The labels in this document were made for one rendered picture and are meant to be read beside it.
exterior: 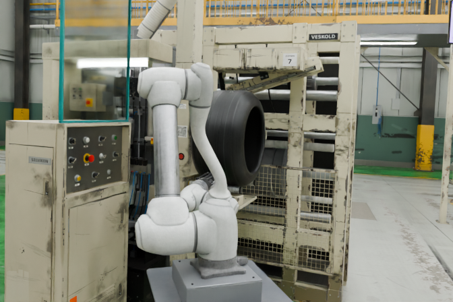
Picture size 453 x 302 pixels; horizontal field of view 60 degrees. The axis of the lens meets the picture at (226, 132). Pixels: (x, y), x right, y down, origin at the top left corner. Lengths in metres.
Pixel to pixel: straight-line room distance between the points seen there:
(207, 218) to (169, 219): 0.14
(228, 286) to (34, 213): 1.15
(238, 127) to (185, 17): 0.81
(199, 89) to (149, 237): 0.63
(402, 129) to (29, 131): 10.55
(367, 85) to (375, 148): 1.77
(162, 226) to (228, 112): 0.91
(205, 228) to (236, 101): 0.95
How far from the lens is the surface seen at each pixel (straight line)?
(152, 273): 1.82
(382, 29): 8.06
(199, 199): 1.87
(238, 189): 2.32
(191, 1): 2.58
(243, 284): 1.55
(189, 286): 1.50
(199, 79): 1.67
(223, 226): 1.53
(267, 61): 2.60
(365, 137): 11.67
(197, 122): 1.74
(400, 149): 11.85
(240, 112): 2.21
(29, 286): 2.40
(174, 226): 1.50
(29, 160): 2.24
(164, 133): 1.58
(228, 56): 2.69
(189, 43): 2.53
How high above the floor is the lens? 1.36
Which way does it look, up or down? 3 degrees down
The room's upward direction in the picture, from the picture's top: 2 degrees clockwise
